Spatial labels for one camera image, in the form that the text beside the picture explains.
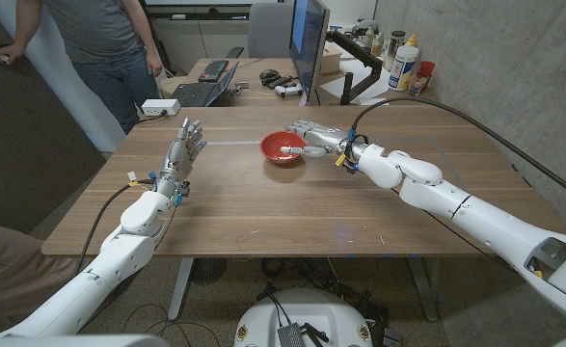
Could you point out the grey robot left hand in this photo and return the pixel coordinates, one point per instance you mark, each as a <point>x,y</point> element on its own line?
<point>179,154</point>

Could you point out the person's right hand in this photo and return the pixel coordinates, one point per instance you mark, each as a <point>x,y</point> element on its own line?
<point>7,53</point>

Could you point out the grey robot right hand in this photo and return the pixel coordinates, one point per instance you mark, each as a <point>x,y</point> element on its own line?
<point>323,137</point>

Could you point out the person's left hand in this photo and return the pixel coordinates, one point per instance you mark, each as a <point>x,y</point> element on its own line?
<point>155,62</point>

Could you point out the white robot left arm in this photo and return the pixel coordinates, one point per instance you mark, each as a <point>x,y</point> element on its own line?
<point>109,260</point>

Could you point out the person's left forearm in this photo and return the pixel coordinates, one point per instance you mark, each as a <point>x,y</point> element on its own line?
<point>142,24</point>

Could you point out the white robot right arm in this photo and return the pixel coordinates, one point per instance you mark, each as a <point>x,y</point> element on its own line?
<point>480,217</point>

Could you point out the person's right forearm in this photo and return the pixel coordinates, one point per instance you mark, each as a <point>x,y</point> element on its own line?
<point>28,21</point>

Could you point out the red bowl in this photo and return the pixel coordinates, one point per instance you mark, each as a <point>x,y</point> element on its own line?
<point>275,144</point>

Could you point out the white power strip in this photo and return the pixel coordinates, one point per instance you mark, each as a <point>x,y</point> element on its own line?
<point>159,107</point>

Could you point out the grey laptop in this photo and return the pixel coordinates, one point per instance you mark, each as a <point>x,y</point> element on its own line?
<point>196,94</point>

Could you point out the white paper sheet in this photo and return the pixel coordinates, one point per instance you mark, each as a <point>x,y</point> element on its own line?
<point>335,87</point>

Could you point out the person in grey shirt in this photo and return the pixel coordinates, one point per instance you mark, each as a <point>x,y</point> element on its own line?
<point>99,48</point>

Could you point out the black keyboard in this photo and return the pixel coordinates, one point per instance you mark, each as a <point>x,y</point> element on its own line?
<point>213,70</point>

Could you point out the white game controller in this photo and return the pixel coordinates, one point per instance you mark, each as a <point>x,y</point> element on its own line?
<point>288,90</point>

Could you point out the black remote controller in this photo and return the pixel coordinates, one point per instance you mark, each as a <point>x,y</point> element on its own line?
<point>282,81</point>

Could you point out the white shelf unit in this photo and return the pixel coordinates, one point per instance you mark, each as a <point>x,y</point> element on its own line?
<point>70,96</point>

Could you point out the small wooden box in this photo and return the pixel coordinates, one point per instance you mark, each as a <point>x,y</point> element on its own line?
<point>331,58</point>

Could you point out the wooden office desk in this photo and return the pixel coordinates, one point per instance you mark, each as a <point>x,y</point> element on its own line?
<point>253,96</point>

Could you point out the black computer mouse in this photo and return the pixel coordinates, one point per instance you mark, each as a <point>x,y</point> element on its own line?
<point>269,74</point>

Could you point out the black computer monitor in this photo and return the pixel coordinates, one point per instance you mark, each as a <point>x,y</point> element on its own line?
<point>307,43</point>

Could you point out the white canister with blue label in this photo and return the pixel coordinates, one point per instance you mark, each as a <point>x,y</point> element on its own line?
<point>402,67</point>

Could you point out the dark lidded jar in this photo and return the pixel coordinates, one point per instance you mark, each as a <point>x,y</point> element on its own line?
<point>395,45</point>

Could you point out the grey office chair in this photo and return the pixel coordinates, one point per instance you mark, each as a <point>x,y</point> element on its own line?
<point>269,29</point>

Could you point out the yellow capped bottle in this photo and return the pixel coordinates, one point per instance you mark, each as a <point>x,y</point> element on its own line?
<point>412,40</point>

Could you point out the grey table leg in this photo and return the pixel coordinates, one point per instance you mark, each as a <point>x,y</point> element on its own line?
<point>180,289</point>
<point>422,289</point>

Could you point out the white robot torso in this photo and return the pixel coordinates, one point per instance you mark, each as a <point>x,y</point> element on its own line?
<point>306,313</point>

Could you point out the brown cushion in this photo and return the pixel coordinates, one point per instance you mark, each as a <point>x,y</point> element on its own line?
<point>17,270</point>

